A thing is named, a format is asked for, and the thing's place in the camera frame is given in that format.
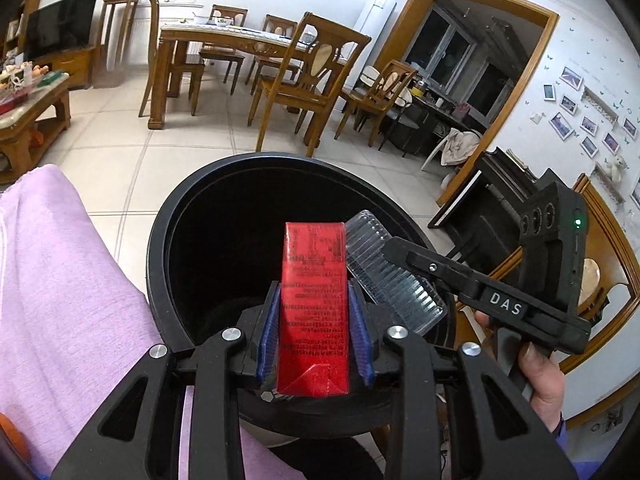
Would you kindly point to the white wall shelf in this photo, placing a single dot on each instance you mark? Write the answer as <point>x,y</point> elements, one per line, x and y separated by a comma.
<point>607,185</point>
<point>600,107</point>

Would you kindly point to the green flat box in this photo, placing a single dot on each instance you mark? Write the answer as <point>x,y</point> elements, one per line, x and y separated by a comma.
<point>50,79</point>

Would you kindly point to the balcony window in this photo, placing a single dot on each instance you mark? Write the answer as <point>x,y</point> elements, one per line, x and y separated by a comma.
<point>440,45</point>

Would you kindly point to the person's right hand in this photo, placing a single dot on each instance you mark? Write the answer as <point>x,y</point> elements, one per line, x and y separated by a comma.
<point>545,385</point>

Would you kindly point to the red drink carton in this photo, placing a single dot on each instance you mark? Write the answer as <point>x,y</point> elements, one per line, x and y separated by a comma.
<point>312,310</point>

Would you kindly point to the wooden coffee table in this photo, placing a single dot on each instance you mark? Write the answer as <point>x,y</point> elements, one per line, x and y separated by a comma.
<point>35,110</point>

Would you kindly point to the white bowl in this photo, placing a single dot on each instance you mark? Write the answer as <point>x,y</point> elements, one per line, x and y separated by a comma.
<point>200,19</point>
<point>223,22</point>

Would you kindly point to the wooden dining chair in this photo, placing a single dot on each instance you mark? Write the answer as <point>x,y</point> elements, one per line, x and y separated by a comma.
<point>185,67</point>
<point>367,97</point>
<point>222,55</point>
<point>285,87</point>
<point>280,25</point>

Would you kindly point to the orange soft object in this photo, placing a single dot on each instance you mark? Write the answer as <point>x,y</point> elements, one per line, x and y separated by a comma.
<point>7,435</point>

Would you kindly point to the white plastic chair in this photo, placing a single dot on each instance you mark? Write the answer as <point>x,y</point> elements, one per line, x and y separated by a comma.
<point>432,155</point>

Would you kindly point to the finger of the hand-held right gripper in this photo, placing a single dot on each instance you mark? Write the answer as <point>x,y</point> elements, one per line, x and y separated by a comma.
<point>425,262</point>
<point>462,300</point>

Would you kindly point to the wooden door frame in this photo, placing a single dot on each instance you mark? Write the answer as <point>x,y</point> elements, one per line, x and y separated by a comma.
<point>547,25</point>

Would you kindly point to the beige cloth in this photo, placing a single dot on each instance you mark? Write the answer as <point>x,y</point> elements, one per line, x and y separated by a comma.
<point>457,145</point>

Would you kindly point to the clear ribbed plastic tray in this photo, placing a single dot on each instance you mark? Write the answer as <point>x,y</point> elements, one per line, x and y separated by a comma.
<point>367,255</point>

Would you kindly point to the wooden dining table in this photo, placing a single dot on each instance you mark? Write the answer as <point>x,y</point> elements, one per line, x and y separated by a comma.
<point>225,40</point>

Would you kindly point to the white standing air conditioner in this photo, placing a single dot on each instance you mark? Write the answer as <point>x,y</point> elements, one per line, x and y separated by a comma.
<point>375,15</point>

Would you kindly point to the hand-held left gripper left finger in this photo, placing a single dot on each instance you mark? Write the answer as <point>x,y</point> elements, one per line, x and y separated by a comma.
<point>267,340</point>

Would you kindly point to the white padded chair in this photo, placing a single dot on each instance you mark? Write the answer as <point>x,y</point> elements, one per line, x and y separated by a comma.
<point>371,76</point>

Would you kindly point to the group of white photo frames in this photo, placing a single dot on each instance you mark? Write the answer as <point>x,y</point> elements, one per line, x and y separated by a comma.
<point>571,77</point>

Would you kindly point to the lilac cloth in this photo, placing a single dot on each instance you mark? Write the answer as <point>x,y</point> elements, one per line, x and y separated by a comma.
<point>75,285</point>

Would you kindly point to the black television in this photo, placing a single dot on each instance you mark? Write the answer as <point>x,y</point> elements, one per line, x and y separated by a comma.
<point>60,25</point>

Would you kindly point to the white teddy bear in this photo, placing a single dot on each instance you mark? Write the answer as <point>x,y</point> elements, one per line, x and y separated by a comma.
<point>616,166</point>

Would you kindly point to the person's right forearm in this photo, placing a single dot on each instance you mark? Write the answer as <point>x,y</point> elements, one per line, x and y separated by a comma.
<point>567,452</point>

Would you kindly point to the tall wooden plant stand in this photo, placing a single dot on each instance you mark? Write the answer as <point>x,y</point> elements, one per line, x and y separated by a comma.
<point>120,2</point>

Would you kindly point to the black upright piano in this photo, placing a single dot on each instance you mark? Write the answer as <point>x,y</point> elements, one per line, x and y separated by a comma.
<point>500,195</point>

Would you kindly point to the wooden television cabinet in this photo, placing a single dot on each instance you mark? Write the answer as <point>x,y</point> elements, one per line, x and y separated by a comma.
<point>75,65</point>

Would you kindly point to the black round trash bin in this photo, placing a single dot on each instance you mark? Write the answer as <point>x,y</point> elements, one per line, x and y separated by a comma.
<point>225,240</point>

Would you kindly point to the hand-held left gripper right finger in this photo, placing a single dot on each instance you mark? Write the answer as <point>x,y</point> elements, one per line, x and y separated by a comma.
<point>361,340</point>

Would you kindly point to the black low table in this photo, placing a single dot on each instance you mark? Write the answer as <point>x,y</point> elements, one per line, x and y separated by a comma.
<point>415,130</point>

